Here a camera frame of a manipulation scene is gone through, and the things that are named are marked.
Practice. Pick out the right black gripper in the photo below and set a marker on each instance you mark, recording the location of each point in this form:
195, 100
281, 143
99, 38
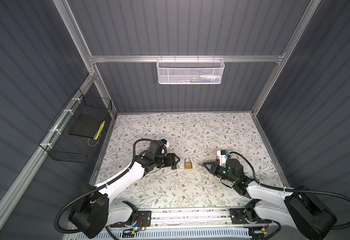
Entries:
214, 168

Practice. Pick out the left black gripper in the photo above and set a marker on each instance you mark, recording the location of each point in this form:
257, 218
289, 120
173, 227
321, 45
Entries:
170, 159

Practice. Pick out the brass padlock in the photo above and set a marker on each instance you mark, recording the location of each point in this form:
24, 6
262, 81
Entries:
188, 163

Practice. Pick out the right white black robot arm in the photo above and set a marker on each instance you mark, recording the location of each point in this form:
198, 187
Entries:
302, 211

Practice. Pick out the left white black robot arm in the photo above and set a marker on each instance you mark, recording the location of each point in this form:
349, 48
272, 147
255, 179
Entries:
117, 186

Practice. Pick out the yellow marker pen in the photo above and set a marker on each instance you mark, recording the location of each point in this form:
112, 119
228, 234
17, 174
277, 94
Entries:
98, 133

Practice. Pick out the items in white basket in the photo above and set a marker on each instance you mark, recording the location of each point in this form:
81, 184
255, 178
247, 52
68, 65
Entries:
209, 79

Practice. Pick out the black flat box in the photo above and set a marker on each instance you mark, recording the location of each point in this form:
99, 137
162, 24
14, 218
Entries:
85, 126

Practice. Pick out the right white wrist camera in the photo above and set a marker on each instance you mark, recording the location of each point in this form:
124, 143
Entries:
222, 156

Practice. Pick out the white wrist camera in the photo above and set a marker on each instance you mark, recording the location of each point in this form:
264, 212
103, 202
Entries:
222, 156
158, 148

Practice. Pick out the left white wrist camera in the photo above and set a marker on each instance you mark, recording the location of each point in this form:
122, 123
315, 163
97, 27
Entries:
158, 148

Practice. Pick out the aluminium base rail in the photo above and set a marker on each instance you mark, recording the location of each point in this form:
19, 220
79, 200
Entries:
190, 216

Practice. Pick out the white perforated cable duct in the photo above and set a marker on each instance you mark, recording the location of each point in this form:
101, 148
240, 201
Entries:
187, 234

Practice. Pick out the white wire mesh basket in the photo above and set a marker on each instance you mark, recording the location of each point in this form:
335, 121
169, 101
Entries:
170, 71

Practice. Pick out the black wire basket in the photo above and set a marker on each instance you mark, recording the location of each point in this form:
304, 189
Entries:
61, 146

